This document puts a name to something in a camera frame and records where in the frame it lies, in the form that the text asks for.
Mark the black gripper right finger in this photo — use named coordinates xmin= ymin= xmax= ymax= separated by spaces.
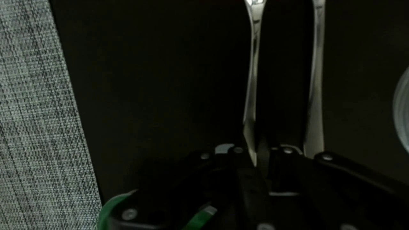
xmin=267 ymin=144 xmax=303 ymax=196

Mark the green lidded square container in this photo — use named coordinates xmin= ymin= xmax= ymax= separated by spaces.
xmin=97 ymin=190 xmax=219 ymax=230

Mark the silver metal fork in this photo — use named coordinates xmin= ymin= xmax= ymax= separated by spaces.
xmin=243 ymin=0 xmax=267 ymax=165
xmin=304 ymin=0 xmax=326 ymax=158

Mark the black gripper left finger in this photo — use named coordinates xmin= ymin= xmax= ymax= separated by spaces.
xmin=215 ymin=143 xmax=257 ymax=200

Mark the grey woven placemat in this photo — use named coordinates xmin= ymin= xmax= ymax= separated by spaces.
xmin=0 ymin=0 xmax=101 ymax=230

